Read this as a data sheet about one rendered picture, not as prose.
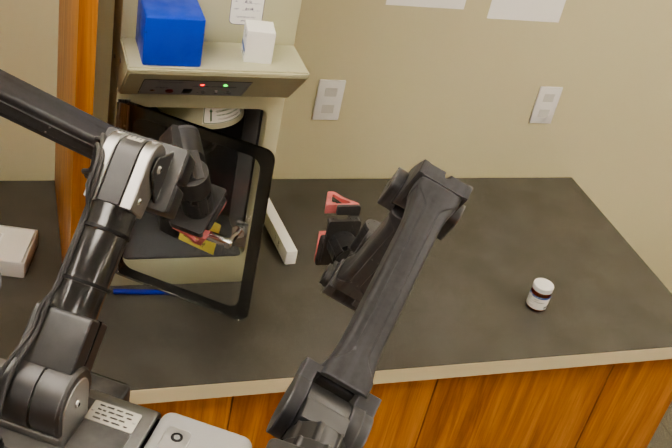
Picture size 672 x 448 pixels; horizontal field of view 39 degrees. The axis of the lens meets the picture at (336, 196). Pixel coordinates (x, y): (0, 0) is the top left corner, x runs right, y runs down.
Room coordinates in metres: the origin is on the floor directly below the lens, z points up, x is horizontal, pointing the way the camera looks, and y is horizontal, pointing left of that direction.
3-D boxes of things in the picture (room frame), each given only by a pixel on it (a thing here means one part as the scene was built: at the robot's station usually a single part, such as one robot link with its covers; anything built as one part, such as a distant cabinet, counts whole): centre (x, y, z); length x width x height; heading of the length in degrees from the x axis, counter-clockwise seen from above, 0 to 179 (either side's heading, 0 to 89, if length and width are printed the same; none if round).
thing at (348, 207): (1.51, -0.01, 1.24); 0.09 x 0.07 x 0.07; 23
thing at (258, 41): (1.54, 0.19, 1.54); 0.05 x 0.05 x 0.06; 16
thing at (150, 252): (1.46, 0.27, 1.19); 0.30 x 0.01 x 0.40; 78
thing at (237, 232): (1.41, 0.20, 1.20); 0.10 x 0.05 x 0.03; 78
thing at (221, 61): (1.51, 0.26, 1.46); 0.32 x 0.12 x 0.10; 114
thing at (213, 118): (1.66, 0.31, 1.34); 0.18 x 0.18 x 0.05
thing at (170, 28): (1.47, 0.34, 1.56); 0.10 x 0.10 x 0.09; 24
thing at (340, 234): (1.45, -0.04, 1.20); 0.07 x 0.07 x 0.10; 23
